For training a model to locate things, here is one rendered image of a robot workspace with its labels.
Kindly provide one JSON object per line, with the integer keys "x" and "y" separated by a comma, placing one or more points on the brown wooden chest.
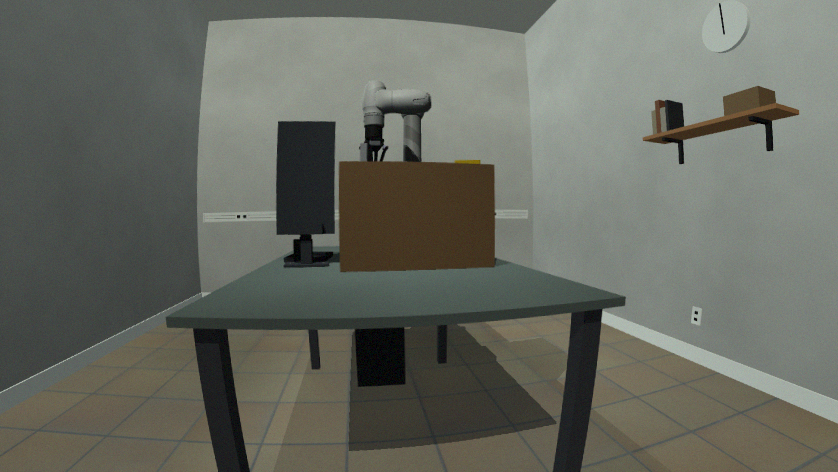
{"x": 396, "y": 216}

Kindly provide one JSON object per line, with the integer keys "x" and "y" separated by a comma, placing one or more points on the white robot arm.
{"x": 410, "y": 103}

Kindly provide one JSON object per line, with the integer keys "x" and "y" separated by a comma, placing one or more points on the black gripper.
{"x": 375, "y": 131}

